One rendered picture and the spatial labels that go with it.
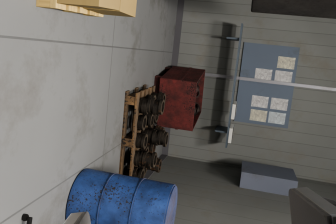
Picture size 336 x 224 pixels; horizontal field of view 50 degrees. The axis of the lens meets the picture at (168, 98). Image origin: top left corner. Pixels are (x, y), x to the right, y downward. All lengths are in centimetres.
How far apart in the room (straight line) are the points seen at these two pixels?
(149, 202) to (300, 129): 430
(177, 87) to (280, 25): 233
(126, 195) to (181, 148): 394
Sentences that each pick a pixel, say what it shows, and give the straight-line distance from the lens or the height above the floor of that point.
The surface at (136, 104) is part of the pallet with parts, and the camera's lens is 445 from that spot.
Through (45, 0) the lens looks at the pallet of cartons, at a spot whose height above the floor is 7.
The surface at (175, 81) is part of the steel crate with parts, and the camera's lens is 564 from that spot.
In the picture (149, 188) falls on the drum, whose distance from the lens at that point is 336.
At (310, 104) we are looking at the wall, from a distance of 697.
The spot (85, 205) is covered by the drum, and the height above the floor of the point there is 19.
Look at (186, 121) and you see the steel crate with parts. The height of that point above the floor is 60.
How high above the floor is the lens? 142
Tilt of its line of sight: 12 degrees down
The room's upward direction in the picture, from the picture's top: 98 degrees clockwise
